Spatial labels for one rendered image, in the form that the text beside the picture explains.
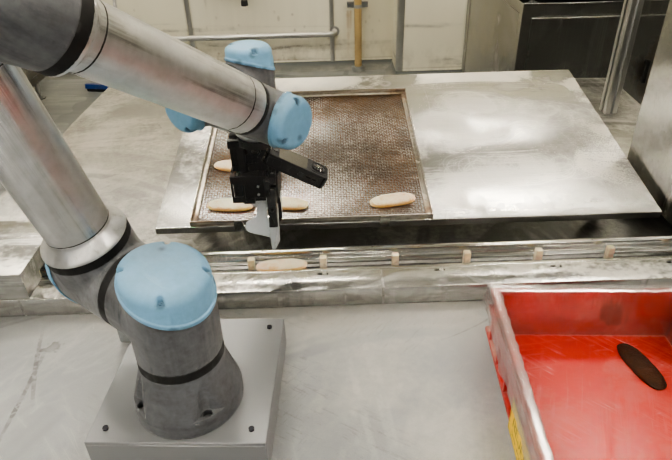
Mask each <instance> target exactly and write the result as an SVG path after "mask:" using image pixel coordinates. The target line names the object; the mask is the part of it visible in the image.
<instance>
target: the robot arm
mask: <svg viewBox="0 0 672 460"><path fill-rule="evenodd" d="M224 60H225V61H226V63H223V62H221V61H219V60H217V59H215V58H213V57H211V56H209V55H207V54H205V53H203V52H202V51H200V50H198V49H196V48H194V47H192V46H190V45H188V44H186V43H184V42H182V41H180V40H178V39H176V38H174V37H172V36H170V35H168V34H166V33H164V32H162V31H160V30H158V29H156V28H154V27H153V26H151V25H149V24H147V23H145V22H143V21H141V20H139V19H137V18H135V17H133V16H131V15H129V14H127V13H125V12H123V11H121V10H119V9H117V8H115V7H113V6H111V5H109V4H107V3H105V2H103V1H102V0H0V182H1V184H2V185H3V186H4V188H5V189H6V190H7V192H8V193H9V194H10V196H11V197H12V198H13V200H14V201H15V202H16V204H17V205H18V206H19V208H20V209H21V210H22V212H23V213H24V214H25V216H26V217H27V218H28V220H29V221H30V222H31V224H32V225H33V226H34V228H35V229H36V230H37V232H38V233H39V234H40V236H41V237H42V238H43V240H42V243H41V246H40V254H41V257H42V259H43V261H44V262H45V269H46V272H47V275H48V277H49V279H50V281H51V283H52V284H53V285H54V286H55V288H56V289H57V290H58V291H59V292H60V293H61V294H62V295H63V296H64V297H66V298H67V299H69V300H71V301H73V302H75V303H77V304H79V305H81V306H82V307H84V308H85V309H87V310H88V311H90V312H91V313H93V314H94V315H96V316H98V317H99V318H101V319H102V320H104V321H105V322H107V323H108V324H109V325H111V326H113V327H114V328H115V329H117V330H118V331H120V332H122V333H123V334H125V335H126V336H127V337H128V338H129V340H130V341H131V343H132V347H133V351H134V354H135V358H136V361H137V365H138V371H137V377H136V383H135V389H134V406H135V410H136V413H137V416H138V419H139V421H140V423H141V424H142V426H143V427H144V428H145V429H146V430H147V431H149V432H150V433H152V434H153V435H155V436H158V437H161V438H164V439H170V440H185V439H191V438H196V437H199V436H202V435H205V434H207V433H209V432H212V431H213V430H215V429H217V428H218V427H220V426H221V425H223V424H224V423H225V422H226V421H227V420H229V419H230V418H231V416H232V415H233V414H234V413H235V411H236V410H237V408H238V407H239V405H240V403H241V400H242V397H243V390H244V387H243V380H242V374H241V370H240V368H239V365H238V364H237V362H236V361H235V359H234V358H233V357H232V355H231V354H230V352H229V351H228V349H227V348H226V346H225V344H224V340H223V334H222V328H221V322H220V315H219V309H218V303H217V287H216V282H215V279H214V277H213V275H212V271H211V268H210V265H209V263H208V261H207V260H206V258H205V257H204V256H203V255H202V254H201V253H200V252H199V251H197V250H196V249H194V248H193V247H190V246H188V245H186V244H182V243H178V242H170V243H169V244H165V243H164V242H163V241H161V242H153V243H148V244H145V243H144V242H143V241H141V240H140V239H139V237H138V236H137V235H136V233H135V231H134V230H133V228H132V226H131V225H130V223H129V221H128V220H127V218H126V216H125V214H124V213H123V212H122V211H121V209H119V208H118V207H116V206H113V205H108V204H104V203H103V201H102V199H101V198H100V196H99V195H98V193H97V191H96V190H95V188H94V186H93V185H92V183H91V181H90V180H89V178H88V177H87V175H86V173H85V172H84V170H83V168H82V167H81V165H80V163H79V162H78V160H77V159H76V157H75V155H74V154H73V152H72V150H71V149H70V147H69V145H68V144H67V142H66V141H65V139H64V137H63V136H62V134H61V132H60V131H59V129H58V128H57V126H56V124H55V123H54V121H53V119H52V118H51V116H50V114H49V113H48V111H47V110H46V108H45V106H44V105H43V103H42V101H41V100H40V98H39V96H38V95H37V93H36V92H35V90H34V88H33V87H32V85H31V83H30V82H29V80H28V79H27V77H26V75H25V74H24V72H23V70H22V69H21V68H24V69H27V70H31V71H34V72H37V73H40V74H42V75H45V76H49V77H60V76H62V75H65V74H66V73H68V72H69V73H72V74H74V75H77V76H80V77H83V78H85V79H88V80H91V81H94V82H96V83H99V84H102V85H105V86H108V87H110V88H113V89H116V90H119V91H121V92H124V93H127V94H130V95H133V96H135V97H138V98H141V99H144V100H146V101H149V102H152V103H155V104H158V105H160V106H163V107H165V111H166V113H167V116H168V118H169V119H170V121H171V122H172V124H173V125H174V126H175V127H176V128H177V129H179V130H180V131H182V132H185V133H192V132H195V131H197V130H199V131H201V130H203V129H204V127H207V126H211V127H214V128H217V129H220V130H223V131H226V132H230V133H229V138H228V139H227V148H228V149H230V156H231V163H232V167H231V174H230V184H231V191H232V198H233V203H244V204H251V205H252V206H254V207H257V215H256V217H254V218H252V219H250V220H249V221H247V222H246V225H245V227H246V230H247V231H248V232H250V233H254V234H258V235H263V236H267V237H270V238H271V246H272V250H275V249H276V248H277V246H278V244H279V242H280V227H279V222H280V221H281V219H282V218H283V213H282V197H281V172H282V173H285V174H287V175H289V176H292V177H294V178H296V179H298V180H301V181H303V182H305V183H307V184H310V185H312V186H314V187H317V188H319V189H321V188H322V187H323V186H324V184H325V183H326V181H327V179H328V168H327V167H326V166H324V165H322V164H319V163H317V162H315V161H313V160H311V159H308V158H306V157H304V156H302V155H299V154H297V153H295V152H293V151H291V149H295V148H297V147H298V146H300V145H301V144H302V143H303V142H304V141H305V139H306V138H307V136H308V134H309V131H310V127H311V124H312V112H311V108H310V105H309V103H308V102H307V101H306V100H305V99H304V98H303V97H301V96H297V95H294V94H292V93H291V92H289V91H286V92H283V91H280V90H277V89H276V83H275V71H274V70H275V67H274V60H273V55H272V49H271V47H270V46H269V44H267V43H266V42H263V41H259V40H241V41H236V42H233V43H230V44H229V45H228V46H226V48H225V57H224ZM267 149H268V150H267ZM266 150H267V151H266ZM233 172H236V173H233ZM233 187H234V188H233ZM234 194H235V196H234ZM267 209H268V215H269V218H268V215H267Z"/></svg>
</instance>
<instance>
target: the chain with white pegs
mask: <svg viewBox="0 0 672 460"><path fill-rule="evenodd" d="M614 252H615V247H614V246H613V245H607V246H606V249H605V253H604V257H585V258H584V257H583V258H560V259H588V258H617V257H622V256H614ZM542 256H543V249H542V248H541V247H538V248H535V251H534V256H533V259H523V260H496V261H470V260H471V252H470V250H464V251H463V259H462V262H445V263H469V262H499V261H529V260H558V258H553V259H542ZM247 263H248V269H239V270H257V269H256V266H255V258H254V257H248V260H247ZM410 264H417V263H406V264H399V254H398V252H392V259H391V264H380V265H379V264H375V265H355V266H381V265H410ZM321 267H327V255H320V266H316V267H306V268H321Z"/></svg>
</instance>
